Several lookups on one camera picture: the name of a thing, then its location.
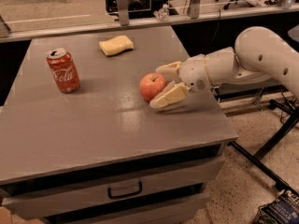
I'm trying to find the blue vinegar chips bag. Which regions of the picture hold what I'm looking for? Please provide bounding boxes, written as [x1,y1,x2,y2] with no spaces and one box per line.
[253,189,299,224]

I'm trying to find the black drawer handle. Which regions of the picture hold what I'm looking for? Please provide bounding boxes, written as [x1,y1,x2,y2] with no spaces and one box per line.
[107,181,143,200]

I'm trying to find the grey drawer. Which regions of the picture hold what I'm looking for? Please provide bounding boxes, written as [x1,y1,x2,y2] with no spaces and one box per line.
[3,156,224,219]
[43,191,211,224]

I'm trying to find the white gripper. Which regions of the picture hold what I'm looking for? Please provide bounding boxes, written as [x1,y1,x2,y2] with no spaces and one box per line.
[149,54,212,109]

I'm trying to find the red Coca-Cola can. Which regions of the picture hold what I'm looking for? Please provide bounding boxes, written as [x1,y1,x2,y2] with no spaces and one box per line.
[47,49,80,93]

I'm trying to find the metal railing frame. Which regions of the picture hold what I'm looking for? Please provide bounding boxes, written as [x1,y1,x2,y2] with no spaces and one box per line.
[0,0,299,43]

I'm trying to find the lower grey drawer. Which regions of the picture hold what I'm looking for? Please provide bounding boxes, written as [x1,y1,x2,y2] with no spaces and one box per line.
[43,191,211,224]

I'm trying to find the yellow sponge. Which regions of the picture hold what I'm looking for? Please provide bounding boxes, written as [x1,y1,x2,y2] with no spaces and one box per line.
[99,35,134,56]

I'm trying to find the clear plastic water bottle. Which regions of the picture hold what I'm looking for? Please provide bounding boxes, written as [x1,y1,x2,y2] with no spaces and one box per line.
[154,4,169,21]

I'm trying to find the black tripod stand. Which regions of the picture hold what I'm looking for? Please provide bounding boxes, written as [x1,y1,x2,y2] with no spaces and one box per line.
[229,98,299,191]

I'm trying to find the red apple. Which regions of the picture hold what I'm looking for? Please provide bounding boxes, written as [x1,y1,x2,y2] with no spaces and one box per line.
[139,73,167,101]

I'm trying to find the upper grey drawer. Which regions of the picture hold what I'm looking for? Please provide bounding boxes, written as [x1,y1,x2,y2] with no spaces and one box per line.
[3,156,224,219]

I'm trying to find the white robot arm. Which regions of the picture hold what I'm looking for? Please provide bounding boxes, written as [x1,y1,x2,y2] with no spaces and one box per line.
[149,26,299,109]

